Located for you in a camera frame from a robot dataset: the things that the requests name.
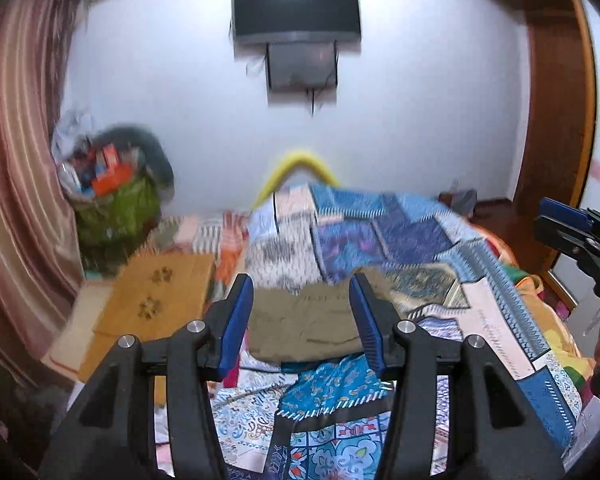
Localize brown wooden door frame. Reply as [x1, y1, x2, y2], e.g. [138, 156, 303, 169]
[496, 0, 596, 274]

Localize blue patchwork quilt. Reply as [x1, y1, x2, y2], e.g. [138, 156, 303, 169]
[210, 184, 582, 479]

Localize green bag of clutter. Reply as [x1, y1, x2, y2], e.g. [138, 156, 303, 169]
[57, 142, 161, 275]

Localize khaki olive pants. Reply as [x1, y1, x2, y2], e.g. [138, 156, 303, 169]
[248, 278, 363, 364]

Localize black box under television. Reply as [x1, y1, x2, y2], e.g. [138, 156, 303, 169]
[265, 42, 338, 92]

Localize yellow curved bed rail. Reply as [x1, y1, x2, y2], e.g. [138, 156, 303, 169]
[250, 150, 340, 210]

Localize striped pink curtain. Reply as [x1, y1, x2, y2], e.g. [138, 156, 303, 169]
[0, 0, 83, 387]

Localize wall mounted black television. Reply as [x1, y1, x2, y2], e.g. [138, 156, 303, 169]
[232, 0, 362, 44]

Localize dark grey pillow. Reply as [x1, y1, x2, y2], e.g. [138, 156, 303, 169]
[91, 125, 175, 204]

